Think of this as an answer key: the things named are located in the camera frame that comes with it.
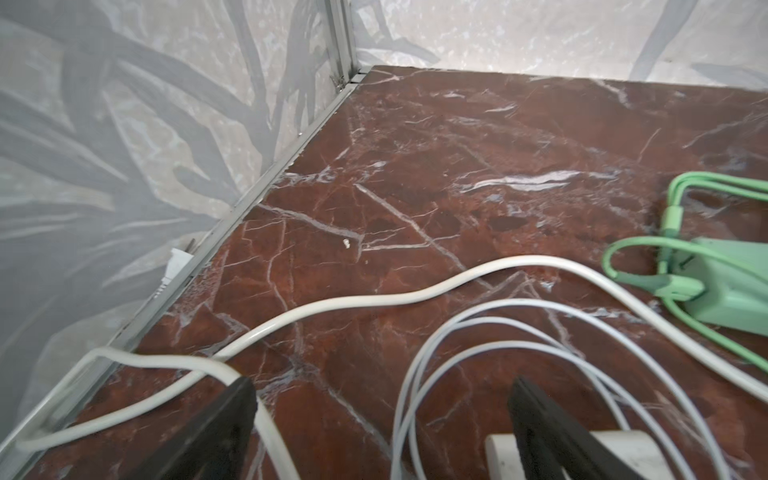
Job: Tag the green plug adapter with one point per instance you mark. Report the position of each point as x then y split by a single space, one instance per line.
731 298

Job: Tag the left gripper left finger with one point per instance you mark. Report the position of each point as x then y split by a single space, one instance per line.
212 445

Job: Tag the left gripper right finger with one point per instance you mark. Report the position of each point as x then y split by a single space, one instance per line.
558 435

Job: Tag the small white charger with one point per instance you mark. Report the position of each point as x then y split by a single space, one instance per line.
635 448

